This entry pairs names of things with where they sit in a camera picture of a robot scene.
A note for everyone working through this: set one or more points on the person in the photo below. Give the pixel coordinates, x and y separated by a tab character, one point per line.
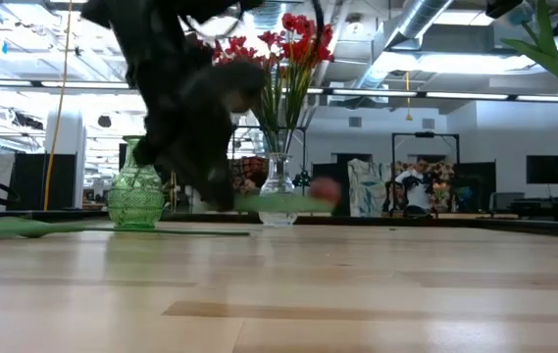
413	191

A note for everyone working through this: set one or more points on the black background desk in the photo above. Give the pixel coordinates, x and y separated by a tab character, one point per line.
543	203

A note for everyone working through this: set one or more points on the clear glass vase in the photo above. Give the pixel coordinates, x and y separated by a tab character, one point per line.
278	188

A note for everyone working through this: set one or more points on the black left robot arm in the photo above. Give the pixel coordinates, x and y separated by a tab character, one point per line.
151	24

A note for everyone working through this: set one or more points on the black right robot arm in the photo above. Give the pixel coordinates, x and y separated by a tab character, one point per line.
499	7

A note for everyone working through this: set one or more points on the silver ventilation duct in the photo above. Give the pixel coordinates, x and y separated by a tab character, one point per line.
421	17

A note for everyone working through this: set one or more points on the white patterned cloth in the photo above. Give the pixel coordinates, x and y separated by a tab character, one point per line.
367	186

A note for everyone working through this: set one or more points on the green glass vase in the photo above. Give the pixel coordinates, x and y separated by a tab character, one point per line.
136	201

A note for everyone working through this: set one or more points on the long linear ceiling light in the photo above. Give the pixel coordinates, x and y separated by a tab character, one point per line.
465	95

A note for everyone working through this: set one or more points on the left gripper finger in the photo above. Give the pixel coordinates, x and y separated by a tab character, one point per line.
212	186

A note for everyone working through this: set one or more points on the dark floral cloth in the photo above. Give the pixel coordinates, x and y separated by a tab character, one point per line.
249	171

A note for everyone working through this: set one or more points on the black partition panel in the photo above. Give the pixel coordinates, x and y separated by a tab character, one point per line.
28	181

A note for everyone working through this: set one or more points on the red small-blossom flower bunch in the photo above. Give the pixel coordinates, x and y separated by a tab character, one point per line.
303	46
237	49

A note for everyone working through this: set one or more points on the small black monitor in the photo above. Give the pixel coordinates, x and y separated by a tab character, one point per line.
548	169

